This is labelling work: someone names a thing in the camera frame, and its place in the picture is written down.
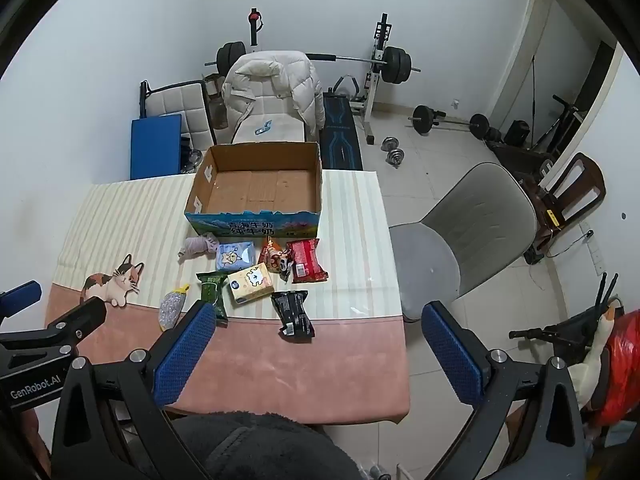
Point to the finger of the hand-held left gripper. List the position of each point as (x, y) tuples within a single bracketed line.
[(80, 317), (22, 294)]

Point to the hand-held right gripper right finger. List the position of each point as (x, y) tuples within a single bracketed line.
[(452, 355)]

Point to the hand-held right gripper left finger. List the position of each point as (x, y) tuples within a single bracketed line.
[(184, 355)]

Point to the silver scouring pad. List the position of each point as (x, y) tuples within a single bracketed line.
[(172, 309)]

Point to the green snack packet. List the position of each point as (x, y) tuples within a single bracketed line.
[(212, 296)]

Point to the yellow tissue pack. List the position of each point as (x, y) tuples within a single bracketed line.
[(251, 284)]

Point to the purple soft cloth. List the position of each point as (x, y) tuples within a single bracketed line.
[(197, 246)]

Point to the blue tissue pack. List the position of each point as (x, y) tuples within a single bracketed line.
[(235, 256)]

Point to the black snack packet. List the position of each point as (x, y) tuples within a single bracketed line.
[(293, 315)]

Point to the orange snack packet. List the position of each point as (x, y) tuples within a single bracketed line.
[(274, 260)]

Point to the red snack packet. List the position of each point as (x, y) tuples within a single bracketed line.
[(307, 260)]

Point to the cardboard box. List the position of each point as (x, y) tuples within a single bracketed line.
[(260, 187)]

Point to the person's black fleece clothing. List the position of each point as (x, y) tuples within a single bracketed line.
[(260, 447)]

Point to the grey shell chair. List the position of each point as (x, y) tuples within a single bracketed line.
[(470, 230)]

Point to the white goose plush toy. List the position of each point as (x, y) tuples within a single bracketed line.
[(592, 365)]

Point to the black router antennas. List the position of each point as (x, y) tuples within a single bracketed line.
[(606, 292)]

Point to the red plastic bag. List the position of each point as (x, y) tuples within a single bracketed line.
[(622, 375)]

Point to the blue board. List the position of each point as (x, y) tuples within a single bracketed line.
[(156, 147)]

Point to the chrome weights beside board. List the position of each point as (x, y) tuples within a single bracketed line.
[(192, 160)]

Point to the chrome dumbbell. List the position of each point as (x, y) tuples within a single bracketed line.
[(388, 143), (395, 158)]

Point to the dark wooden chair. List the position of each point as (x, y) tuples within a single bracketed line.
[(582, 185)]

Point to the quilted white chair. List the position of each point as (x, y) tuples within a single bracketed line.
[(177, 102)]

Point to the floor barbell with plates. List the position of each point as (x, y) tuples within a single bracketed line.
[(424, 119)]

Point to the small blue packet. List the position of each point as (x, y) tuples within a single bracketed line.
[(262, 127)]

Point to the black weight bench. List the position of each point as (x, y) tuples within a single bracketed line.
[(341, 135)]

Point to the brown water jug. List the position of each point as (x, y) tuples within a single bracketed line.
[(216, 105)]

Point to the white barbell rack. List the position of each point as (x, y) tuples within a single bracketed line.
[(375, 85)]

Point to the white puffer jacket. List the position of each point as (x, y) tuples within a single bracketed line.
[(272, 82)]

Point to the racked barbell with plates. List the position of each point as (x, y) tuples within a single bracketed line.
[(397, 64)]

